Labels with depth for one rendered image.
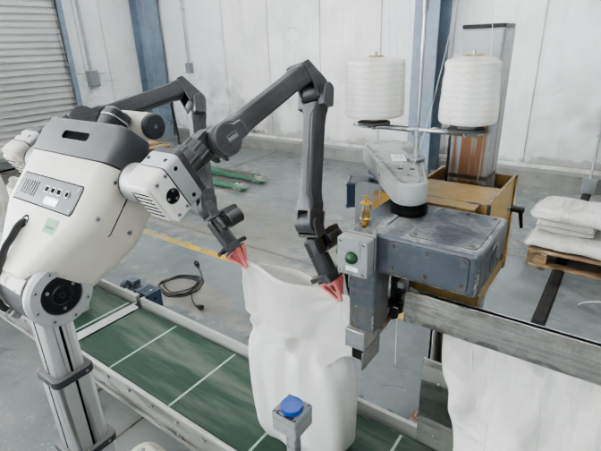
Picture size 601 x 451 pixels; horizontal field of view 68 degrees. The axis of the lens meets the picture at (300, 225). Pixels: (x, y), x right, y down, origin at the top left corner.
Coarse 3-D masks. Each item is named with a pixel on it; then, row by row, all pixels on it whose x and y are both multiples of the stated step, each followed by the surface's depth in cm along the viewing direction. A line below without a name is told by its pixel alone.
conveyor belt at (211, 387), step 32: (128, 320) 239; (160, 320) 238; (96, 352) 215; (128, 352) 214; (160, 352) 213; (192, 352) 212; (224, 352) 212; (160, 384) 193; (192, 384) 192; (224, 384) 192; (192, 416) 175; (224, 416) 175; (256, 416) 174; (256, 448) 160; (352, 448) 159; (384, 448) 159; (416, 448) 158
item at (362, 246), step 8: (344, 232) 100; (352, 232) 100; (360, 232) 100; (344, 240) 98; (352, 240) 97; (360, 240) 96; (368, 240) 96; (376, 240) 98; (344, 248) 99; (352, 248) 97; (360, 248) 96; (368, 248) 96; (376, 248) 99; (344, 256) 100; (360, 256) 97; (368, 256) 97; (376, 256) 100; (344, 264) 100; (360, 264) 98; (368, 264) 98; (344, 272) 101; (352, 272) 100; (360, 272) 98; (368, 272) 98
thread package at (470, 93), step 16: (448, 64) 106; (464, 64) 102; (480, 64) 101; (496, 64) 102; (448, 80) 106; (464, 80) 103; (480, 80) 102; (496, 80) 103; (448, 96) 107; (464, 96) 104; (480, 96) 103; (496, 96) 105; (448, 112) 108; (464, 112) 105; (480, 112) 105; (496, 112) 107
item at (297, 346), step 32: (256, 288) 154; (288, 288) 137; (320, 288) 133; (256, 320) 156; (288, 320) 142; (320, 320) 138; (256, 352) 154; (288, 352) 144; (320, 352) 139; (256, 384) 158; (288, 384) 146; (320, 384) 138; (352, 384) 143; (320, 416) 143; (352, 416) 148; (320, 448) 148
